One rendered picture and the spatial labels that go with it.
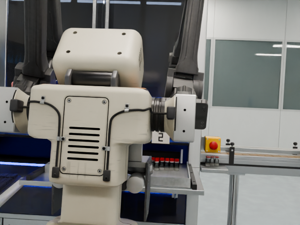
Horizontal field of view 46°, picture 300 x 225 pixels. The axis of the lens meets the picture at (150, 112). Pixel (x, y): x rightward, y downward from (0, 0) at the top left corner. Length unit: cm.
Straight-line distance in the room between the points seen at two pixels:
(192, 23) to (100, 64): 32
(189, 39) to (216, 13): 549
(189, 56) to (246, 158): 97
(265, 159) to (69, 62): 128
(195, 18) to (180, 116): 32
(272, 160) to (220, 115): 451
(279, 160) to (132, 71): 122
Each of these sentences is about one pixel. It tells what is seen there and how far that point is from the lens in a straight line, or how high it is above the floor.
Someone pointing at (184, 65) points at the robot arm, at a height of 131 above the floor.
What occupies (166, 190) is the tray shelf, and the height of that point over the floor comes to 87.
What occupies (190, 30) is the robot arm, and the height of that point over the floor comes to 141.
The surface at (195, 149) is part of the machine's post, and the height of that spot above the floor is 97.
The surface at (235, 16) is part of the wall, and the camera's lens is 653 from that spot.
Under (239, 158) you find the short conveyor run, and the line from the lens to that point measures 187.
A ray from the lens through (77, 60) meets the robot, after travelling 86.
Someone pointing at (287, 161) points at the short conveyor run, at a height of 91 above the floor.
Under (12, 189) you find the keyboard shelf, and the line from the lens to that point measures 163.
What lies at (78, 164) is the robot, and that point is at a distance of 81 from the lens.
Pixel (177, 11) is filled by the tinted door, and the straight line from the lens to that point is 176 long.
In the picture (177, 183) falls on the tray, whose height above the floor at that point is 89.
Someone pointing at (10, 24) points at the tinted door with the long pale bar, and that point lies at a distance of 191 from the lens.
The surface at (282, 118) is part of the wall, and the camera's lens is 660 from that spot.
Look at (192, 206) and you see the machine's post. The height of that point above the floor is 69.
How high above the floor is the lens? 123
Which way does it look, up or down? 3 degrees down
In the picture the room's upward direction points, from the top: 2 degrees clockwise
